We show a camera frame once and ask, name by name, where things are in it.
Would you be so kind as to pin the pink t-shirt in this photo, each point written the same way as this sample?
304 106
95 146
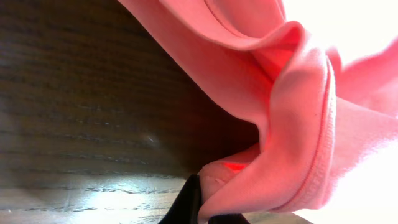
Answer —
319 81

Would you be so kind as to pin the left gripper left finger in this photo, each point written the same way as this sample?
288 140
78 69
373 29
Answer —
185 207

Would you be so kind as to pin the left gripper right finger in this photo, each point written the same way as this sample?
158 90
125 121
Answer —
228 219

